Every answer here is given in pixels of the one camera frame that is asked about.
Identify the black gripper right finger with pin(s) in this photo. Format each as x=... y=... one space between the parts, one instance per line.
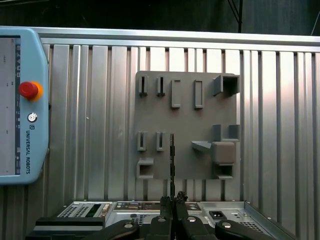
x=191 y=228

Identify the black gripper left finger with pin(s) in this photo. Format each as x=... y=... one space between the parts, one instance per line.
x=160 y=228

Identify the blue RAM stick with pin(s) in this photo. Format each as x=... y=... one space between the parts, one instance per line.
x=172 y=162

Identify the grey-brown square block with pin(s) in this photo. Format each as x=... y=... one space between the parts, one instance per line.
x=223 y=152

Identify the black PC case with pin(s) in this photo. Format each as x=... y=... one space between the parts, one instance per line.
x=62 y=225

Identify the grey parts rack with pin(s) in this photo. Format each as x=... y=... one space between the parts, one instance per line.
x=185 y=120

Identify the pale blue teach pendant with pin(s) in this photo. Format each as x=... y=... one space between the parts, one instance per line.
x=37 y=62

